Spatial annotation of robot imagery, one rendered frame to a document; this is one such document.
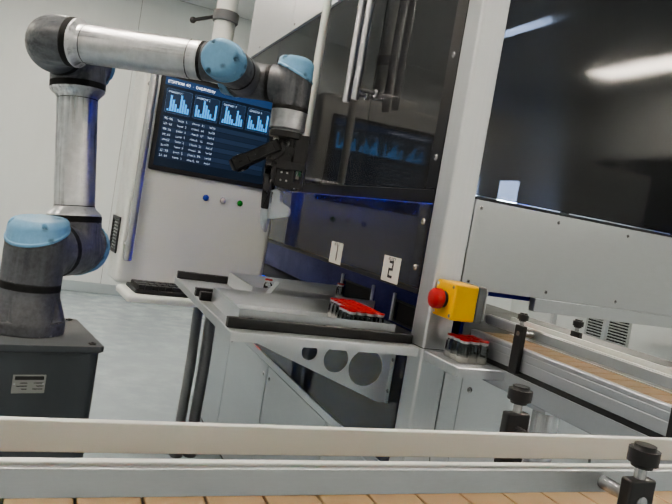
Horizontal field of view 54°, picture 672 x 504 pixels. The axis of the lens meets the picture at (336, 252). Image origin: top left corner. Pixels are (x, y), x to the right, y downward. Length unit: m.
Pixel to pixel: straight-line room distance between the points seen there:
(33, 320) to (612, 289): 1.25
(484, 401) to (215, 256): 1.11
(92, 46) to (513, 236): 0.93
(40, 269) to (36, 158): 5.34
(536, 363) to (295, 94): 0.70
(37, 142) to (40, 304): 5.36
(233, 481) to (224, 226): 1.86
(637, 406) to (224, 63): 0.90
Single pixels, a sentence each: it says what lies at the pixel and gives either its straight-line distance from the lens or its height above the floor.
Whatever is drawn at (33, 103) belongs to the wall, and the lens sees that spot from 6.75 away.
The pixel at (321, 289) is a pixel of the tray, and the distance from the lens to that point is 1.96.
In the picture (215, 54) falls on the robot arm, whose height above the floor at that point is 1.37.
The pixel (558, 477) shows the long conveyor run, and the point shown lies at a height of 0.96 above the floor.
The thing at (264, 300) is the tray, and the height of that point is 0.90.
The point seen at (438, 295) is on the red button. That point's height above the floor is 1.00.
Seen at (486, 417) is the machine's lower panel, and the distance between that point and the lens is 1.51.
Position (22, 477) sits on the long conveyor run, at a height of 0.96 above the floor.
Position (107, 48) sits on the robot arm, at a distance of 1.38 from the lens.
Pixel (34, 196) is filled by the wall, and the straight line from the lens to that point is 6.72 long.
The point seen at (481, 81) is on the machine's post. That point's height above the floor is 1.44.
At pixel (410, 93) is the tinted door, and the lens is 1.62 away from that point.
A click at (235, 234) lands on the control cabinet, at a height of 1.00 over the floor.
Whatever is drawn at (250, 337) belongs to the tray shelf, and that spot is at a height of 0.87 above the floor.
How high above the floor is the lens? 1.12
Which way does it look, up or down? 3 degrees down
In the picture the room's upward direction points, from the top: 10 degrees clockwise
